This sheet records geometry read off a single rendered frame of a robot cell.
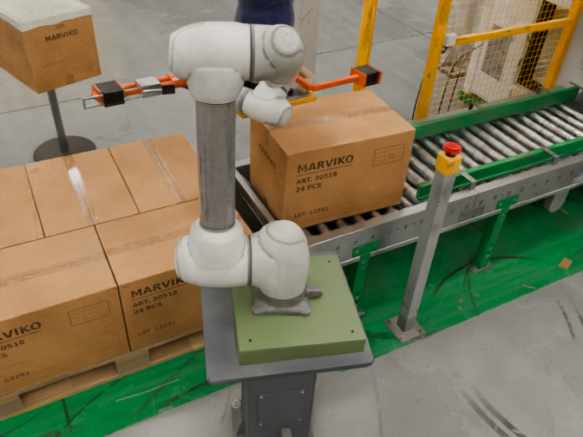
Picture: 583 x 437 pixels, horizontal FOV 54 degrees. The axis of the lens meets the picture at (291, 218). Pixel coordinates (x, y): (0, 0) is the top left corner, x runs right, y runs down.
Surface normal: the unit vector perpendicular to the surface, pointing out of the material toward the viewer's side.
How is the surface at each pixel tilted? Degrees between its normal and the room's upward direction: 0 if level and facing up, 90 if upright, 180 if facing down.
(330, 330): 1
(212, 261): 80
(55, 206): 0
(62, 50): 90
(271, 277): 87
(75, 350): 90
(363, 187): 90
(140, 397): 0
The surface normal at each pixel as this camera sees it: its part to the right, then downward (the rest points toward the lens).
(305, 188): 0.40, 0.59
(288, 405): 0.17, 0.63
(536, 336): 0.05, -0.78
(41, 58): 0.72, 0.47
